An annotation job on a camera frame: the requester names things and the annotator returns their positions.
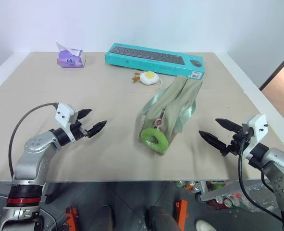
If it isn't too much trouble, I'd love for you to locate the fried egg plush keychain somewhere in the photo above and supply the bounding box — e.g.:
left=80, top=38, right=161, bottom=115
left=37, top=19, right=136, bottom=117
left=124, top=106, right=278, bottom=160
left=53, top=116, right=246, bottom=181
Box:
left=131, top=71, right=165, bottom=92

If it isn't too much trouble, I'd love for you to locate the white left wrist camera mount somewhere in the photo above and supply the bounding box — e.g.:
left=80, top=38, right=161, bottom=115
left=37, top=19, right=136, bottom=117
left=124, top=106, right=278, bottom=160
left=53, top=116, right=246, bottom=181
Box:
left=54, top=103, right=79, bottom=142

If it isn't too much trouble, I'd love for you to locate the teal keyboard box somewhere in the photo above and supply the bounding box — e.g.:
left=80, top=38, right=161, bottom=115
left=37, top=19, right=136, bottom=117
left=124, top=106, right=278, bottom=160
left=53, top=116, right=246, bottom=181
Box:
left=105, top=42, right=206, bottom=80

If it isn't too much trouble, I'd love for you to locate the purple tissue pack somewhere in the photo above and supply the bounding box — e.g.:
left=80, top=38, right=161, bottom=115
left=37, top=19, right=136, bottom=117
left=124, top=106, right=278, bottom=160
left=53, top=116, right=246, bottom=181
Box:
left=55, top=41, right=86, bottom=69

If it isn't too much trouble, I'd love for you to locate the clear bin with cans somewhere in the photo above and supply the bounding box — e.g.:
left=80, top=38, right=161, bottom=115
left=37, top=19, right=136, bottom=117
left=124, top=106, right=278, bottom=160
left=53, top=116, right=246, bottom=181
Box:
left=174, top=179, right=284, bottom=215

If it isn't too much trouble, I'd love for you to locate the dark door frame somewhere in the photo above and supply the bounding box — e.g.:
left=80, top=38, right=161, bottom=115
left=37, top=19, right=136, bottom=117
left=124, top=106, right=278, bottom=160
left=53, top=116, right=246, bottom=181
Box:
left=259, top=47, right=284, bottom=91

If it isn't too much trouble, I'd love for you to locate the green pencil pouch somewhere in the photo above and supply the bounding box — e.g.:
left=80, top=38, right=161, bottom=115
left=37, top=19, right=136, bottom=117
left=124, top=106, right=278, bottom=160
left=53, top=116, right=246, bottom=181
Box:
left=138, top=75, right=203, bottom=156

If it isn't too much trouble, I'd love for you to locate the green ring-shaped item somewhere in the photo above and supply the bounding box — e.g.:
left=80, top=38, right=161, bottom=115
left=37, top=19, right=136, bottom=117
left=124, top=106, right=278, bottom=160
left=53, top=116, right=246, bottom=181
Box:
left=141, top=127, right=169, bottom=153

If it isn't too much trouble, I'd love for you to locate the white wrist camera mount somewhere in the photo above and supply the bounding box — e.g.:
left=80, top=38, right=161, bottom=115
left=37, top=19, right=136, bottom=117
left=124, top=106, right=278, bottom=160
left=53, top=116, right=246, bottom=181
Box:
left=54, top=103, right=79, bottom=142
left=242, top=114, right=269, bottom=161

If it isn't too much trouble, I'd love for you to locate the beige table cover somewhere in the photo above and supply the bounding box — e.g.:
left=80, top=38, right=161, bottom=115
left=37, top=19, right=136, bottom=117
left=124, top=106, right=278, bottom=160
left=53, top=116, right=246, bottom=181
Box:
left=0, top=51, right=284, bottom=182

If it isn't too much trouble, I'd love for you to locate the orange clamp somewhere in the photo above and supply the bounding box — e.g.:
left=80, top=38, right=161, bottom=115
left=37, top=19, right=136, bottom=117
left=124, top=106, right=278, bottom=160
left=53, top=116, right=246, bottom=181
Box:
left=175, top=199, right=189, bottom=231
left=64, top=205, right=79, bottom=231

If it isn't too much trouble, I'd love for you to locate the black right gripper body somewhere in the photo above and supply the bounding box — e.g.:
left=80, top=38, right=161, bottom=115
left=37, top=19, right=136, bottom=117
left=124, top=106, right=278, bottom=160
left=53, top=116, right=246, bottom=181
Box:
left=224, top=127, right=250, bottom=157

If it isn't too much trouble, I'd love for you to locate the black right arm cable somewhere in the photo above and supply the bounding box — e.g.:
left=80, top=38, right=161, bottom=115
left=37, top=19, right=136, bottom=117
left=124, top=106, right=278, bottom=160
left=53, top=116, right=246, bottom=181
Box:
left=237, top=136, right=283, bottom=221

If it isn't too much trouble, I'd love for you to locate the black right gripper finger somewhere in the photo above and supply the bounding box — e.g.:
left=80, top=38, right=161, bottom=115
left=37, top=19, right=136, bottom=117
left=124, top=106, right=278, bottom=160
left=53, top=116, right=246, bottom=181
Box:
left=198, top=130, right=229, bottom=155
left=214, top=117, right=241, bottom=133

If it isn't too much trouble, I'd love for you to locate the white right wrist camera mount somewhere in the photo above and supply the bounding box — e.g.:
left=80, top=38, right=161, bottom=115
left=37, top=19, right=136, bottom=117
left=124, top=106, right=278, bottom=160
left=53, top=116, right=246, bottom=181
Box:
left=242, top=114, right=269, bottom=161

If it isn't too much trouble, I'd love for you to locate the grey left arm cable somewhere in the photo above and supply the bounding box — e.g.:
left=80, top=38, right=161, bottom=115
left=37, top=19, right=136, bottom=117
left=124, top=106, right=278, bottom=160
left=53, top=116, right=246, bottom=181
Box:
left=8, top=103, right=59, bottom=179

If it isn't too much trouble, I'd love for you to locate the dark rounded shape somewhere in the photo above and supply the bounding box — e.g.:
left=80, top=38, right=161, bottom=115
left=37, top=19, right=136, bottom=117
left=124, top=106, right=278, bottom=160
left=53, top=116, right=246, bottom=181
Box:
left=145, top=205, right=179, bottom=231

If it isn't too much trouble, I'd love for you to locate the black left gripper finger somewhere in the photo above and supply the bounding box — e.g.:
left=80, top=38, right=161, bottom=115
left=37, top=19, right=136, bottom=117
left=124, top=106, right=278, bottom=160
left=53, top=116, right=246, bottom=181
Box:
left=86, top=120, right=107, bottom=139
left=77, top=108, right=93, bottom=120

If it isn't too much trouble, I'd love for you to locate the pink zipper pull charm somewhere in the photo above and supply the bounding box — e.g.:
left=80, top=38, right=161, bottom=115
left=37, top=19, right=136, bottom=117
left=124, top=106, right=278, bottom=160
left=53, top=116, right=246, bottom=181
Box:
left=154, top=117, right=163, bottom=132

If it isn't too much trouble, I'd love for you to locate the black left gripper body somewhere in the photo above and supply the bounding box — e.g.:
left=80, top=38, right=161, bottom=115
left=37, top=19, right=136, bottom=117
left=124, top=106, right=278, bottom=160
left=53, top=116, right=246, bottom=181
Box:
left=71, top=120, right=89, bottom=141

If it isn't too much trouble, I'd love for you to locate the white shoe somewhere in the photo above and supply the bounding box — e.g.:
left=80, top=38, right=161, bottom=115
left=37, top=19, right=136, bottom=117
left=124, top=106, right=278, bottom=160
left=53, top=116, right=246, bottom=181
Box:
left=195, top=219, right=217, bottom=231

